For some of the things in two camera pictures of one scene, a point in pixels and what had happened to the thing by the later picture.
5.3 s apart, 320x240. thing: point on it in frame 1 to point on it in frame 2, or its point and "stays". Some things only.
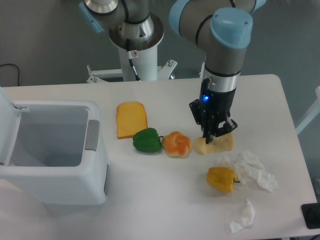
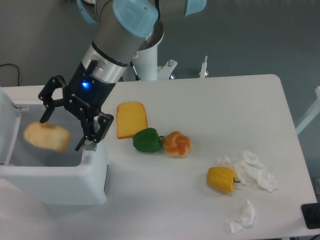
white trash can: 52,153 stays
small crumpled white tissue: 246,218 stays
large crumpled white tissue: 250,169 stays
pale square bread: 221,143 to 47,136
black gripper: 212,106 to 84,97
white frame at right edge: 315,111 stays
